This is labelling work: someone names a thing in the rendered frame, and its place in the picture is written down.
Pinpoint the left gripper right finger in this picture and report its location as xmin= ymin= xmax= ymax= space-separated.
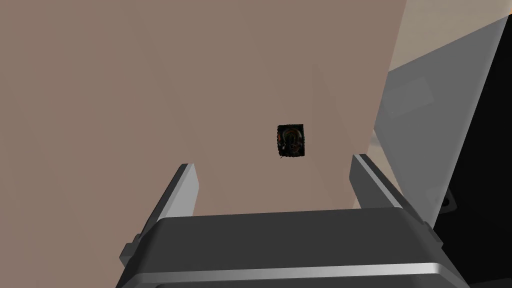
xmin=348 ymin=153 xmax=427 ymax=224

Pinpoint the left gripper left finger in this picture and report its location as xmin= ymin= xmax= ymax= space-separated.
xmin=139 ymin=162 xmax=200 ymax=238

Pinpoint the dark framed wall picture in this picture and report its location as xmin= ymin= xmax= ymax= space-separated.
xmin=276 ymin=123 xmax=306 ymax=159

